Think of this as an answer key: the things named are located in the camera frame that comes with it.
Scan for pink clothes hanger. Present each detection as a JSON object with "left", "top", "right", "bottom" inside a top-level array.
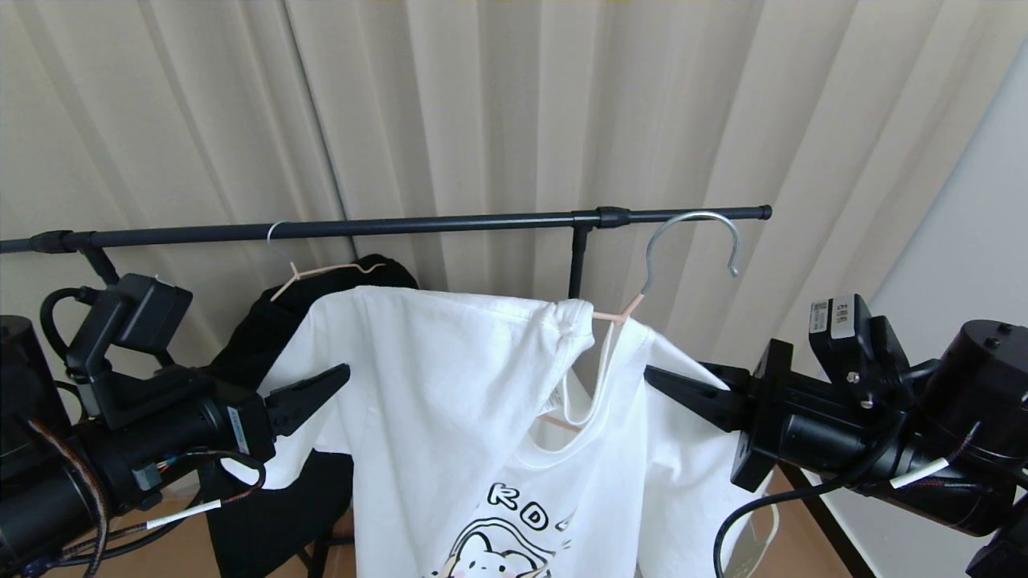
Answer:
[
  {"left": 267, "top": 222, "right": 386, "bottom": 303},
  {"left": 538, "top": 211, "right": 741, "bottom": 434}
]

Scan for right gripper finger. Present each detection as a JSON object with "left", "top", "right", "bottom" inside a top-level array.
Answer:
[
  {"left": 644, "top": 365, "right": 756, "bottom": 434},
  {"left": 700, "top": 361, "right": 761, "bottom": 385}
]

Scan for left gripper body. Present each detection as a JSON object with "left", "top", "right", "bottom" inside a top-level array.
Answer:
[{"left": 76, "top": 392, "right": 278, "bottom": 515}]

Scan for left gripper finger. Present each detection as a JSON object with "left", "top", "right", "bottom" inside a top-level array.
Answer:
[{"left": 265, "top": 364, "right": 352, "bottom": 438}]

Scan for black clothes rack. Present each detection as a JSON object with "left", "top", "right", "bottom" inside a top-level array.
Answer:
[{"left": 0, "top": 205, "right": 856, "bottom": 578}]

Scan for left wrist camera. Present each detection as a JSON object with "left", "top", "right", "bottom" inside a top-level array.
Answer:
[{"left": 40, "top": 273, "right": 218, "bottom": 430}]

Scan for beige curtain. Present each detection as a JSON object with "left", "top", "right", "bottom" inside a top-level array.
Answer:
[{"left": 0, "top": 0, "right": 1028, "bottom": 499}]

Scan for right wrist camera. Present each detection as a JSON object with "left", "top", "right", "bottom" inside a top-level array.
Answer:
[{"left": 807, "top": 294, "right": 916, "bottom": 410}]

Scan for white printed t-shirt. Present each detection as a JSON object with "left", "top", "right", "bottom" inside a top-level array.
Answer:
[{"left": 221, "top": 286, "right": 780, "bottom": 578}]

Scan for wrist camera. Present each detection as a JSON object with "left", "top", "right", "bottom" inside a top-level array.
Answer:
[
  {"left": 40, "top": 273, "right": 218, "bottom": 430},
  {"left": 807, "top": 294, "right": 916, "bottom": 410}
]

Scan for black shorts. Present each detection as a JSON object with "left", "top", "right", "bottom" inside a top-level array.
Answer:
[{"left": 201, "top": 254, "right": 420, "bottom": 578}]

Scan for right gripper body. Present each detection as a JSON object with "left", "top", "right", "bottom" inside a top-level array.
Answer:
[{"left": 731, "top": 339, "right": 908, "bottom": 492}]

